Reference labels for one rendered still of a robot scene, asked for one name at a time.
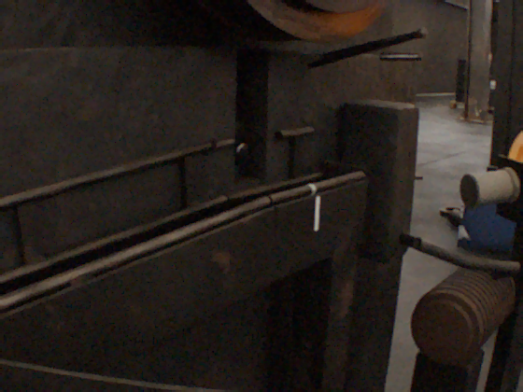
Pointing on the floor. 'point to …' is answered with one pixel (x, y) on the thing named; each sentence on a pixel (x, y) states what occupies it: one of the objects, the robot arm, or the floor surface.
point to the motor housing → (457, 329)
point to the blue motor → (486, 230)
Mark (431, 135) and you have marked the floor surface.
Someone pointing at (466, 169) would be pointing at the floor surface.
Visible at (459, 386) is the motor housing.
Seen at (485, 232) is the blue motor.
